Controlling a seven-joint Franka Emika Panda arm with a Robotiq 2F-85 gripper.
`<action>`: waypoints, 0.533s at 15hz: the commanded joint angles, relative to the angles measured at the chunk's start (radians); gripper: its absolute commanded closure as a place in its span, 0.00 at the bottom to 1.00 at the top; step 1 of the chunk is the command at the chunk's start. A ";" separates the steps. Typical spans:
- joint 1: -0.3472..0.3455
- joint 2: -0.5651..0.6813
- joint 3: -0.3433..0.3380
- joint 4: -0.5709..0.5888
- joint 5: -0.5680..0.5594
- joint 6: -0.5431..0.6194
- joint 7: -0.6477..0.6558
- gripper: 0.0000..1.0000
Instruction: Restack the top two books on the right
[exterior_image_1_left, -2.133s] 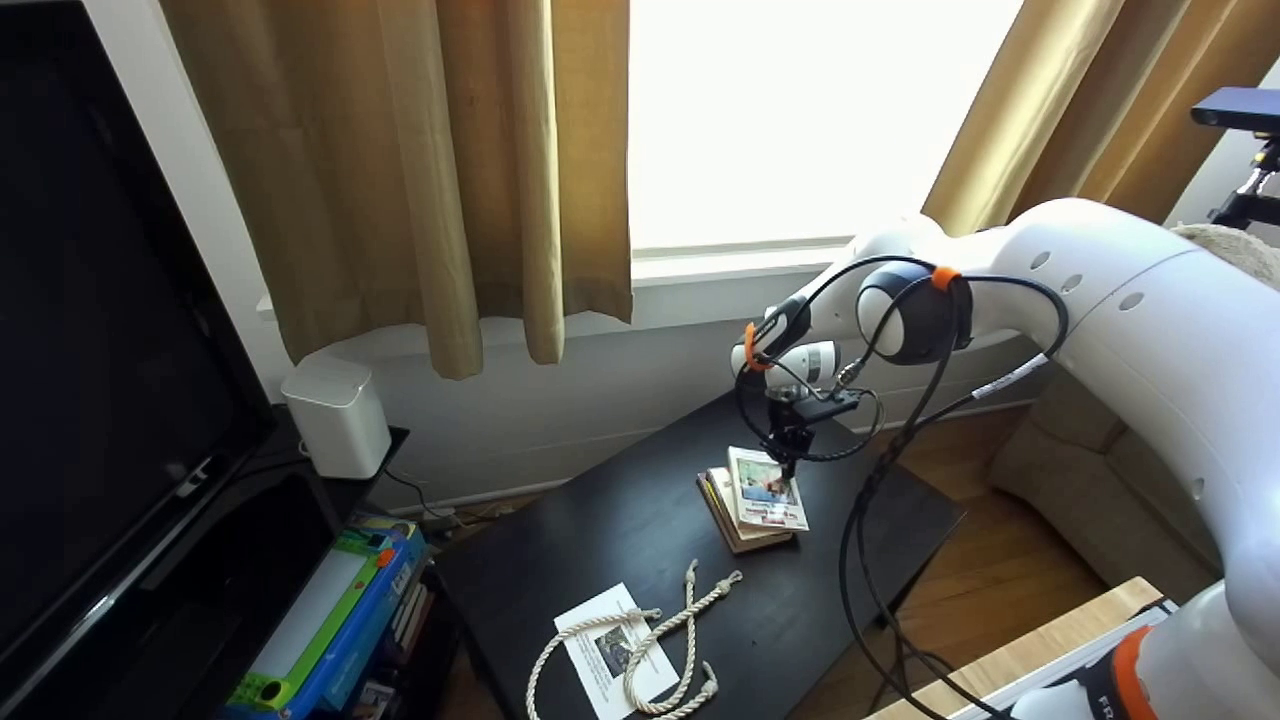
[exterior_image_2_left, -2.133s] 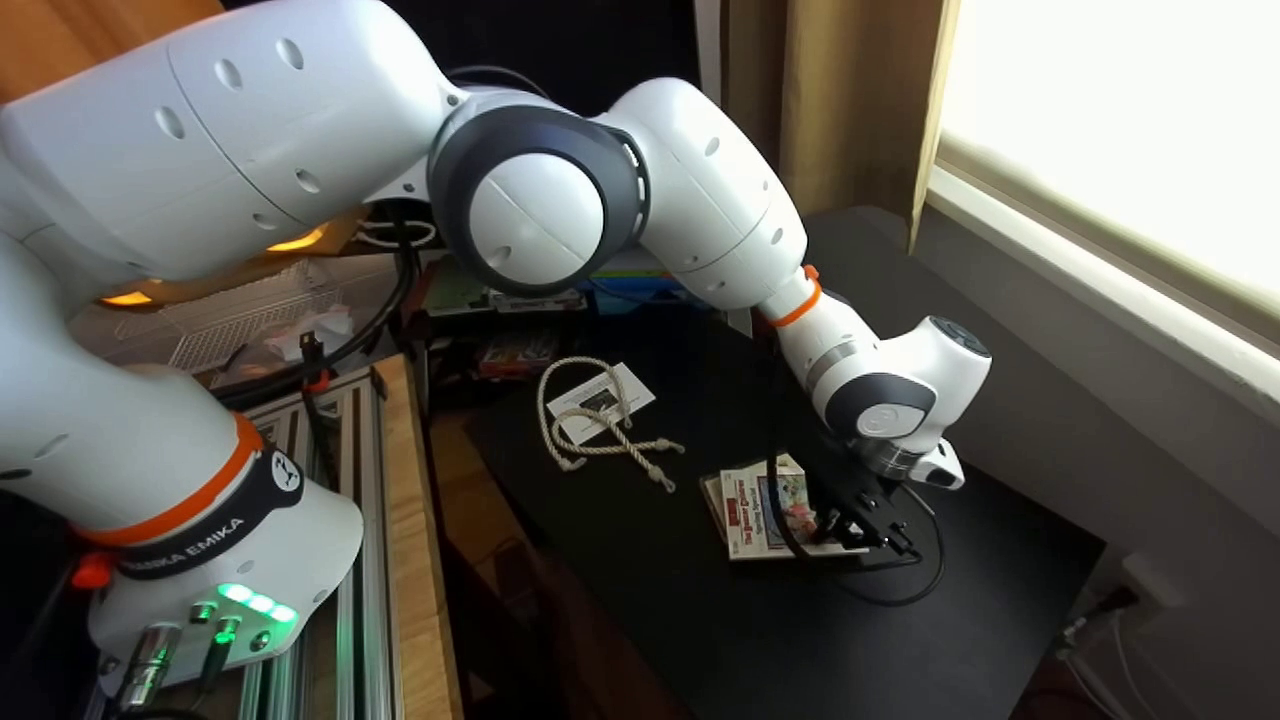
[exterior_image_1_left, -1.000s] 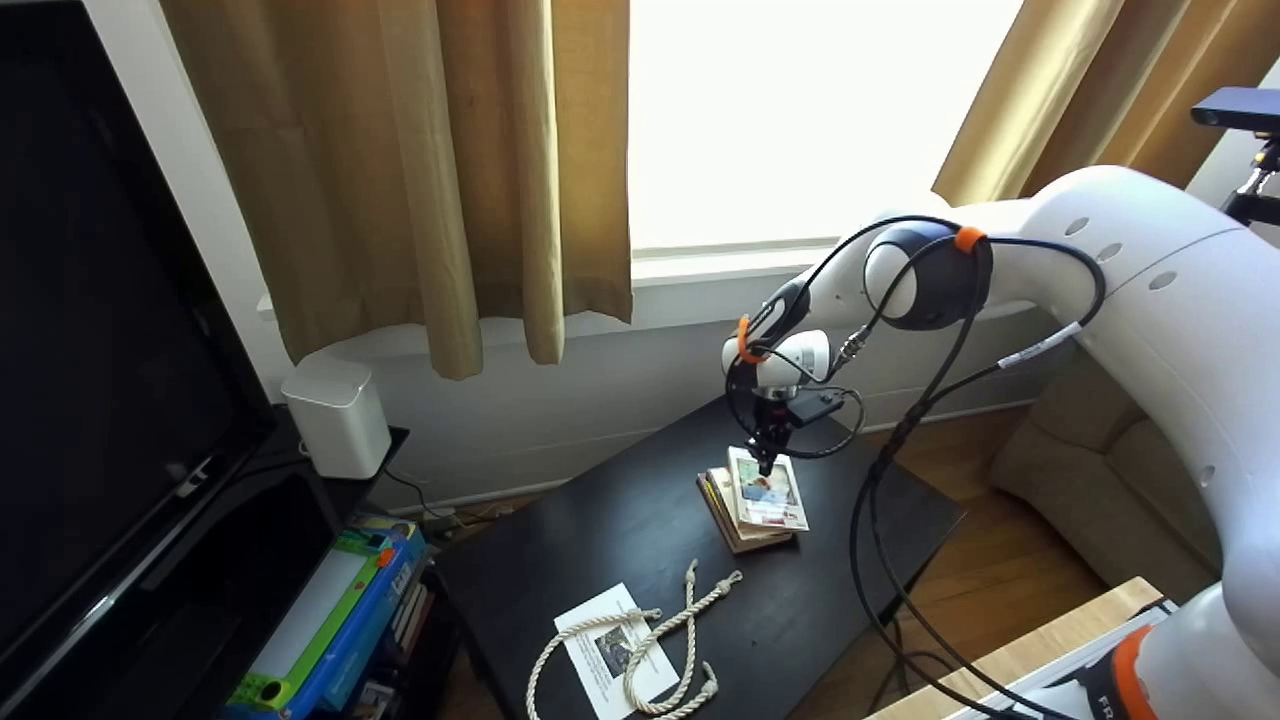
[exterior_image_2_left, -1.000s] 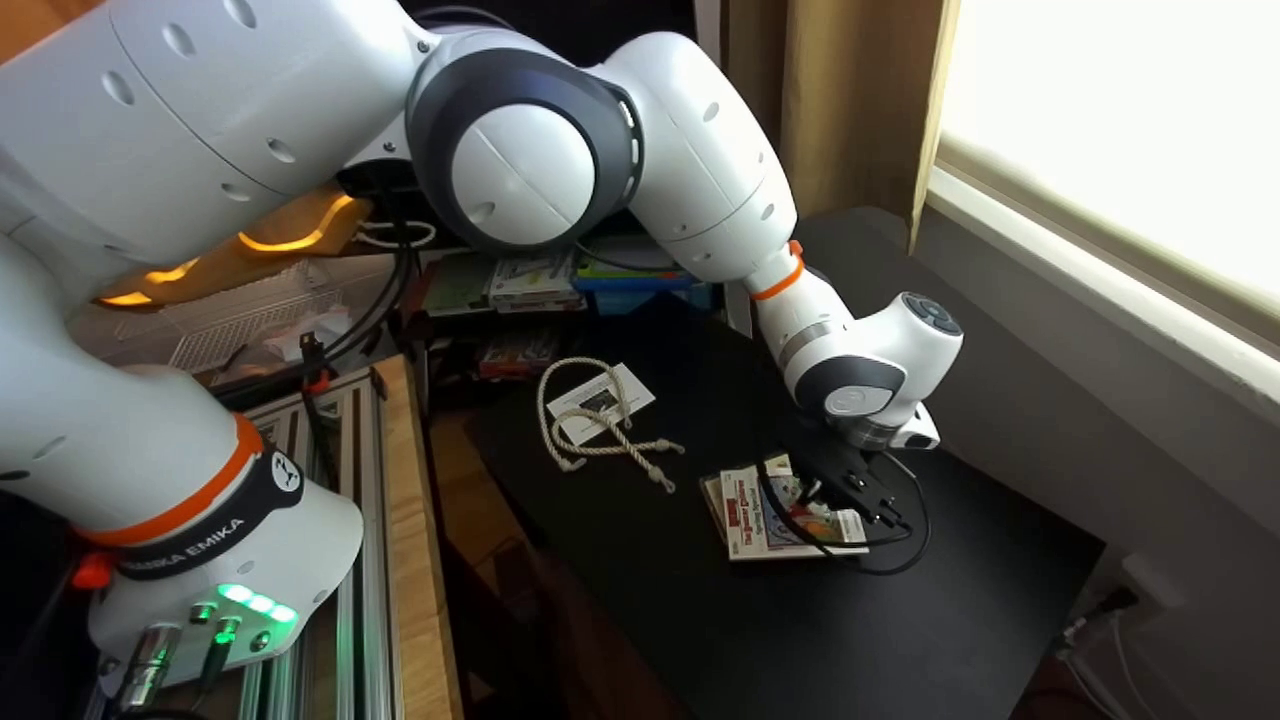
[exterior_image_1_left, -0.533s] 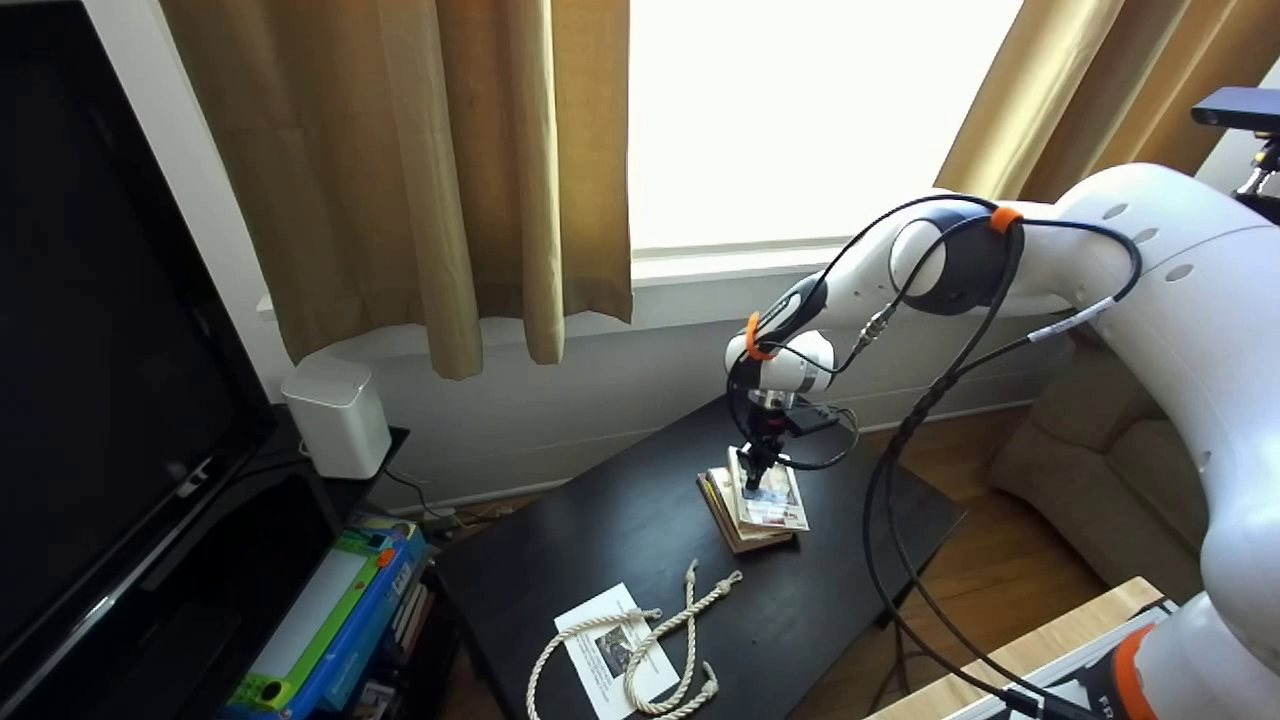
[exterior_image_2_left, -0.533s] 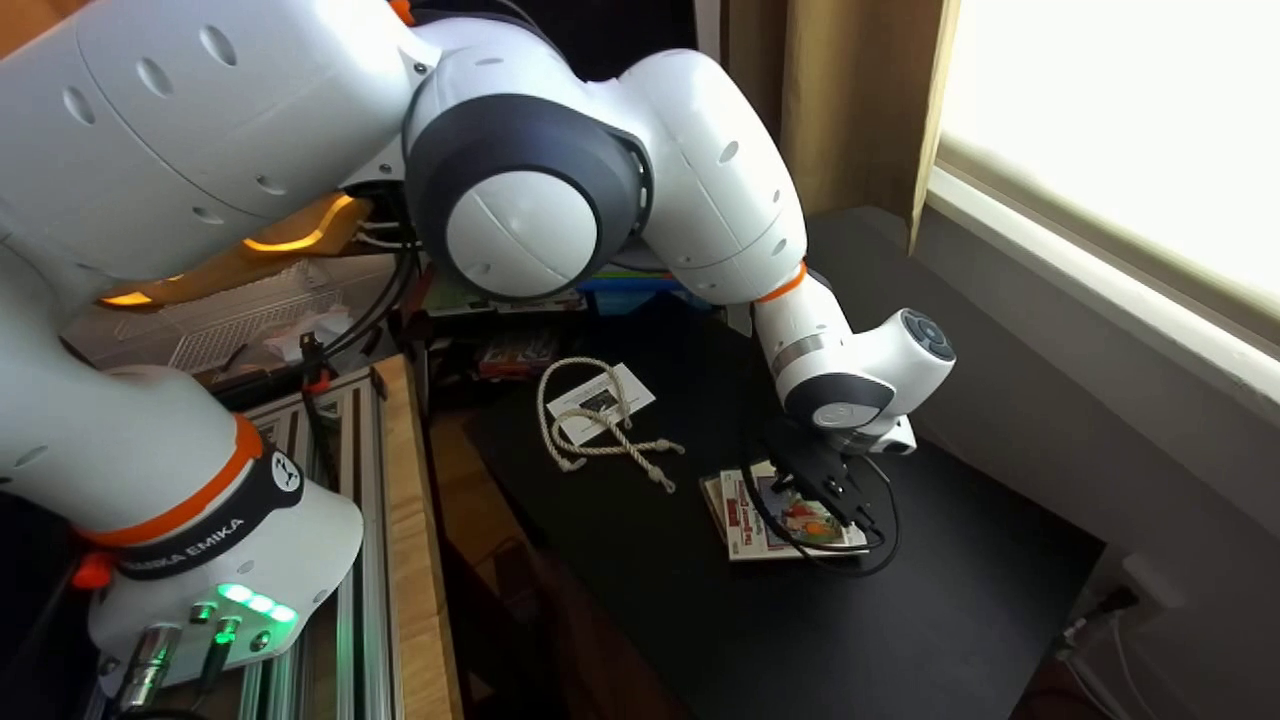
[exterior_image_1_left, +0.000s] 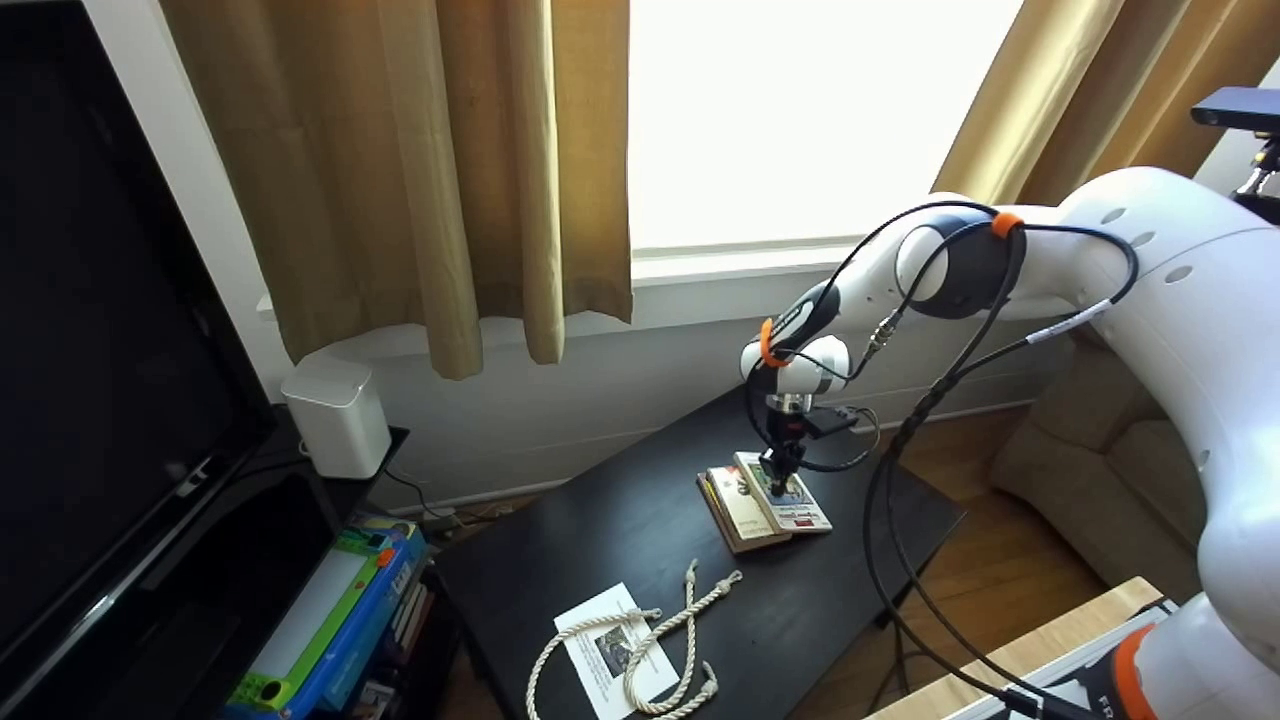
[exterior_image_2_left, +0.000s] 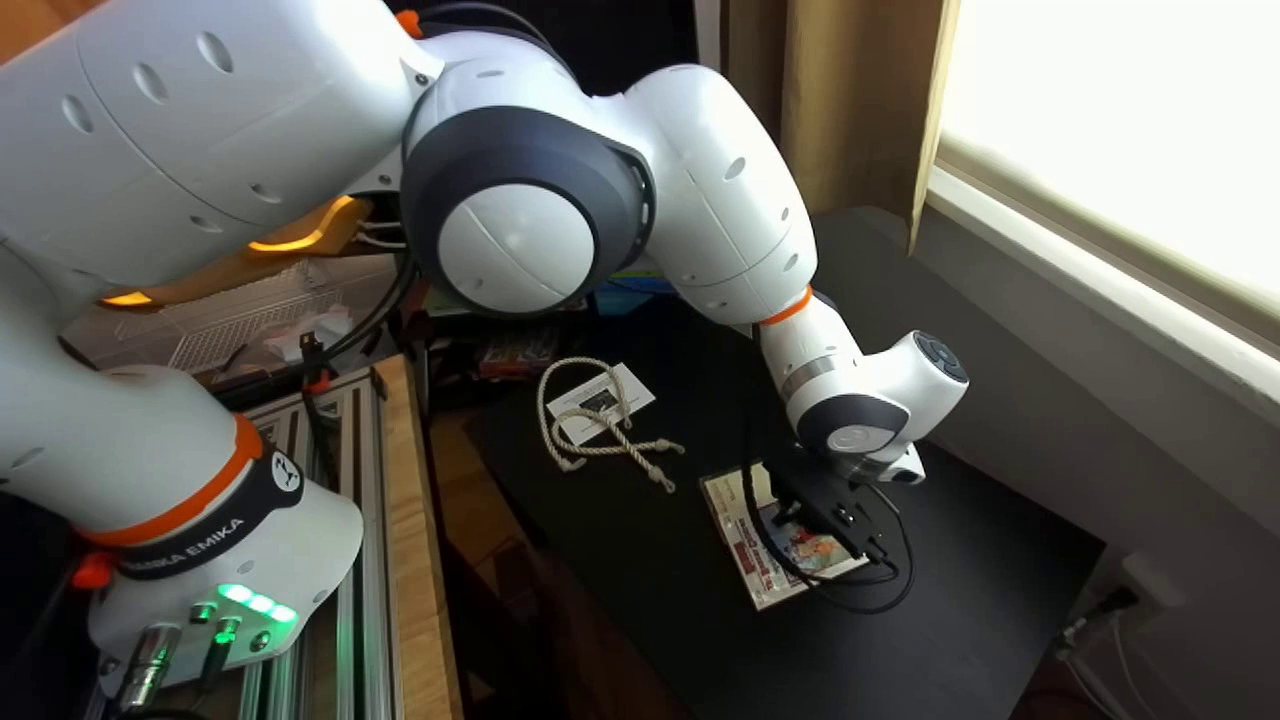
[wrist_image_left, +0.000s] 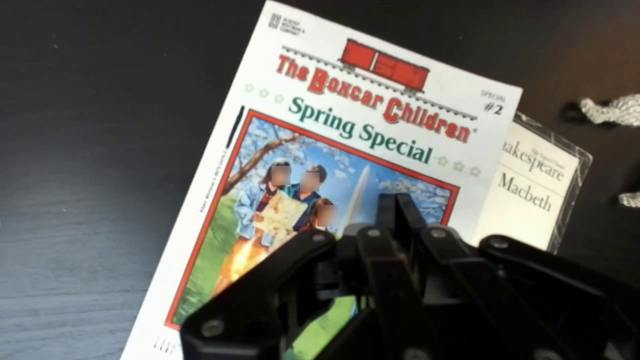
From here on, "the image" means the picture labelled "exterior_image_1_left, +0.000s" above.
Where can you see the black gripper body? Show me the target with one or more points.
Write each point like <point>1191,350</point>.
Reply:
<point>785,425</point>

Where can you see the Shakespeare Macbeth paperback book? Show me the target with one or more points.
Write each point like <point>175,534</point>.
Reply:
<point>732,515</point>

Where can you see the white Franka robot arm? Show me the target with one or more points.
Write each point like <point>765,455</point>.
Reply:
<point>1201,334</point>

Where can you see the white window sill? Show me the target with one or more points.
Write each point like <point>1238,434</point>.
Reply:
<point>747,260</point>

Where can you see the white book with photo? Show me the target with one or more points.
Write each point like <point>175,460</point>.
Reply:
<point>607,644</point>

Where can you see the wooden robot platform board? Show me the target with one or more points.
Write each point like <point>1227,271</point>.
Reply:
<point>994,666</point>

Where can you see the beige armchair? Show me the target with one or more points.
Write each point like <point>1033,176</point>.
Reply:
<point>1094,480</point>

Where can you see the blue board game box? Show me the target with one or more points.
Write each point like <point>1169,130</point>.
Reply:
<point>387,603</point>

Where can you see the white box device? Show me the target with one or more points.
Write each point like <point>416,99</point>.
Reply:
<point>341,423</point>

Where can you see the wide tan curtain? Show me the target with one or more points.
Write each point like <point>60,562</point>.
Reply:
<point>400,160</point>

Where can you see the green board game box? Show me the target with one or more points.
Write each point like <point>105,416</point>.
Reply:
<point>315,623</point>

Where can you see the black television stand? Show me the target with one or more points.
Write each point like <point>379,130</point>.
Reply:
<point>227,587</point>

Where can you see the black flat screen television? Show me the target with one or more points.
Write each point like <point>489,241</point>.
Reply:
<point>95,334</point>

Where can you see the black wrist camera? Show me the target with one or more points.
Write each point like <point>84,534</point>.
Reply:
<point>829,423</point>

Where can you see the black camera on stand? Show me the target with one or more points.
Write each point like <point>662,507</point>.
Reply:
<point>1240,104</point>

